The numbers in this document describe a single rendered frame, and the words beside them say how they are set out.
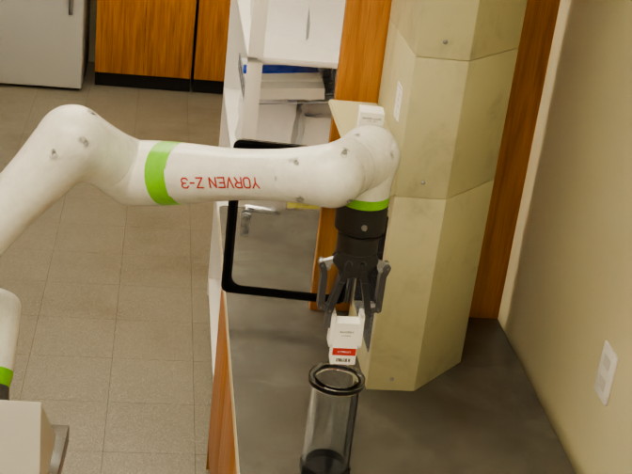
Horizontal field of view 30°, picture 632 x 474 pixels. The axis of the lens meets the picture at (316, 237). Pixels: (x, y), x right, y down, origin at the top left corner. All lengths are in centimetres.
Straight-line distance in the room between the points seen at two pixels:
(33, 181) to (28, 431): 43
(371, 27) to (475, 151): 41
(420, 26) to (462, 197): 41
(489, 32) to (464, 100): 14
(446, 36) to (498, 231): 75
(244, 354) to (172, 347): 190
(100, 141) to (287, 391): 83
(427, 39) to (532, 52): 51
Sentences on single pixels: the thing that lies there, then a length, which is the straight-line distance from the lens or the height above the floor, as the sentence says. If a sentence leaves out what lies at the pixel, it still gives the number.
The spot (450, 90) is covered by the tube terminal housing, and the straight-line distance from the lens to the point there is 241.
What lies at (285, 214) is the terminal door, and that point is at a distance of 281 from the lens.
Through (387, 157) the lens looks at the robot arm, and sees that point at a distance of 202.
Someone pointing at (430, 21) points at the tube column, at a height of 178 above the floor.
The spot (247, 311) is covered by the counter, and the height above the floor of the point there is 94.
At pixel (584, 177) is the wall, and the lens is 264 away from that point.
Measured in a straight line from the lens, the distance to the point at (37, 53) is 745.
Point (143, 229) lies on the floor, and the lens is 562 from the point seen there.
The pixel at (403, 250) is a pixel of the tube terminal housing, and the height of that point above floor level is 129.
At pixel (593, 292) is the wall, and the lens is 255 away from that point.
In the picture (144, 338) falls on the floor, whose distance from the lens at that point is 469.
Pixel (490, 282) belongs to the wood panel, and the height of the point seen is 104.
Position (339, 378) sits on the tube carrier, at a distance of 231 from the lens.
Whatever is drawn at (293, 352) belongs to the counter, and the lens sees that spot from 278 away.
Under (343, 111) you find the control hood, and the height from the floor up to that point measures 151.
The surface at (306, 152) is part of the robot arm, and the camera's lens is 195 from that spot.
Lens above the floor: 231
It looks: 24 degrees down
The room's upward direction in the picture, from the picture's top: 7 degrees clockwise
